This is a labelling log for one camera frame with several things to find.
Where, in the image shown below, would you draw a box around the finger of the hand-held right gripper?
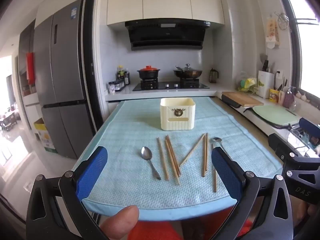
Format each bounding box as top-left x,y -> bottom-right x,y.
299,117 -> 320,143
268,132 -> 320,181

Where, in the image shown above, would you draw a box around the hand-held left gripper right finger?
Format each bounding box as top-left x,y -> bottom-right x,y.
211,146 -> 295,240

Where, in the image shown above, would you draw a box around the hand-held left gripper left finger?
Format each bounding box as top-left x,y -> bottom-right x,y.
26,145 -> 109,240

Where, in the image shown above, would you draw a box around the steel spoon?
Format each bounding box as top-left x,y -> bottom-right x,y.
211,137 -> 227,155
140,146 -> 162,180

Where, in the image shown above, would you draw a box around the cream ribbed utensil box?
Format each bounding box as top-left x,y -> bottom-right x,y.
160,97 -> 196,131

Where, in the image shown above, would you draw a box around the person's right hand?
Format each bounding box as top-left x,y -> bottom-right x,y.
294,202 -> 320,233

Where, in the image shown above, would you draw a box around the person's left hand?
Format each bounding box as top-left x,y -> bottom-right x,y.
99,204 -> 140,240

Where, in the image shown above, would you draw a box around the garlic bulbs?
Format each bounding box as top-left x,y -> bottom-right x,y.
295,90 -> 310,103

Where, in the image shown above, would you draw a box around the purple soap dispenser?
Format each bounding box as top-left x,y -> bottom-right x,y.
282,86 -> 295,109

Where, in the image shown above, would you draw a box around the green cutting board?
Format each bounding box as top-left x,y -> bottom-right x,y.
252,105 -> 299,125

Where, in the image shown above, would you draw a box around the light blue towel mat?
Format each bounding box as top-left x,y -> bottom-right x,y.
71,96 -> 283,222

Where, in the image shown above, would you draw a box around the black frying pan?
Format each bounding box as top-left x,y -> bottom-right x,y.
243,106 -> 294,131

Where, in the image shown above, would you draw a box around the yellow white cardboard box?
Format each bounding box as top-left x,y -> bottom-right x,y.
34,117 -> 57,153

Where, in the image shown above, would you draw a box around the white knife block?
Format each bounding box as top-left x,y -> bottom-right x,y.
257,70 -> 275,98

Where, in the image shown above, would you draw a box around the wooden cutting board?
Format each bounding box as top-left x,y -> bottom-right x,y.
222,92 -> 264,107

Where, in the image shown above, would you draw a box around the black tray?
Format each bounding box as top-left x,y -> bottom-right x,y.
221,95 -> 241,108

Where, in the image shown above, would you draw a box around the yellow green cleaning cloths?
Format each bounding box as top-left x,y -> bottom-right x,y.
237,78 -> 258,94

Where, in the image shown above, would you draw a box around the clear plastic bag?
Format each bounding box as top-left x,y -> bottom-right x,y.
236,71 -> 252,87

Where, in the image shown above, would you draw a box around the red cloth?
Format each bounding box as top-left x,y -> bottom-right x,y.
125,206 -> 253,240

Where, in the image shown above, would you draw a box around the dining table and chairs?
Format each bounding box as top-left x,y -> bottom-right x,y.
0,111 -> 18,132

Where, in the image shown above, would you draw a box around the black gas stove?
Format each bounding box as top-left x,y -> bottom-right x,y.
132,79 -> 210,91

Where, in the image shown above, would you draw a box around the hanging printed paper bag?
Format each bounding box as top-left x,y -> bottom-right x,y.
265,17 -> 280,48

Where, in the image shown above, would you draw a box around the wok with glass lid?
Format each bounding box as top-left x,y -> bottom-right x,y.
174,64 -> 203,79

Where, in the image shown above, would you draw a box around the grey refrigerator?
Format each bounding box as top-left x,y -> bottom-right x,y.
34,0 -> 97,159

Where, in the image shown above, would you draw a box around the black pot with orange lid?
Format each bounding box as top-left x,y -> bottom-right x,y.
137,65 -> 161,80

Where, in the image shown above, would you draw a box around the red hanging banner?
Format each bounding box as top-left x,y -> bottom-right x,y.
26,52 -> 35,85

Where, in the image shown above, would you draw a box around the black range hood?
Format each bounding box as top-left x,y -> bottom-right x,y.
125,19 -> 211,51

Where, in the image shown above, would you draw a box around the white upper cabinets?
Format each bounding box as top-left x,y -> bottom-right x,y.
107,0 -> 225,26

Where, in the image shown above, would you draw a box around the hanging wire trivet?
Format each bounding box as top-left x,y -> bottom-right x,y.
275,11 -> 292,32

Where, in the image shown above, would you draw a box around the black window frame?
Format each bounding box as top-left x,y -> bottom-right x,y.
274,0 -> 320,100

